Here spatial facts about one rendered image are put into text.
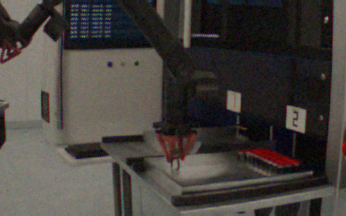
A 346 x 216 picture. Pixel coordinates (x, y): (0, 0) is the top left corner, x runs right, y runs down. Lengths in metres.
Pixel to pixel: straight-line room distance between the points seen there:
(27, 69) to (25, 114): 0.59
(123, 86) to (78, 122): 0.24
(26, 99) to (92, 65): 4.62
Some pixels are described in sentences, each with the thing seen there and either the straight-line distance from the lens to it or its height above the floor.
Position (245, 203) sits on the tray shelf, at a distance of 1.09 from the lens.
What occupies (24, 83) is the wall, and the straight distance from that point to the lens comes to 6.48.
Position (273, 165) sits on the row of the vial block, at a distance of 1.25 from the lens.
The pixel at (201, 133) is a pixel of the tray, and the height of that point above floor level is 0.90.
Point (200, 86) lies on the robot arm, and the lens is 1.23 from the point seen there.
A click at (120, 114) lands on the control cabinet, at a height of 0.91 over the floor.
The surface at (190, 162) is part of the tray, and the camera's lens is 1.35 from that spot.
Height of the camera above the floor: 1.24
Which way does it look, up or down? 8 degrees down
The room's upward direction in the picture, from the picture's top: 2 degrees clockwise
